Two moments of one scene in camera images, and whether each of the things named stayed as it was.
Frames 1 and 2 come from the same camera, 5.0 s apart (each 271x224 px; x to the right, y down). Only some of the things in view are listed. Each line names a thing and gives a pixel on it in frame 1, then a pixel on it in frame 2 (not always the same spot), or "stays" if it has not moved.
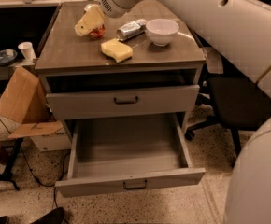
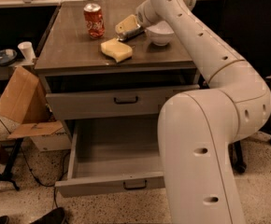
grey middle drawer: x=121 y=102 stays
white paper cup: x=27 y=49 stays
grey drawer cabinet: x=148 y=63 stays
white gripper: x=107 y=1 -> x=140 y=17
